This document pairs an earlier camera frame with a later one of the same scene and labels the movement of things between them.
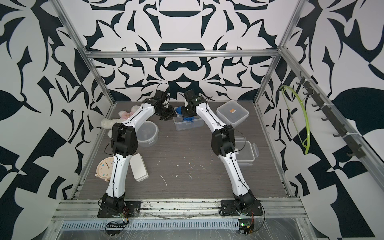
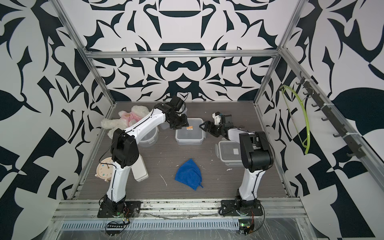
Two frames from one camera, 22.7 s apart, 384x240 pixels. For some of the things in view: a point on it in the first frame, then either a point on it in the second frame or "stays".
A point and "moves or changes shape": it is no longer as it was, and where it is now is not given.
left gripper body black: x=167 y=113 to x=180 y=122
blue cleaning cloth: x=188 y=118 moves or changes shape
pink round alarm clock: x=104 y=168 stays
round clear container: x=148 y=134 stays
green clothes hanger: x=308 y=134 stays
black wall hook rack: x=349 y=140 stays
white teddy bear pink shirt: x=108 y=123 stays
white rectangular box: x=138 y=167 stays
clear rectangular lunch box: x=182 y=123 moves or changes shape
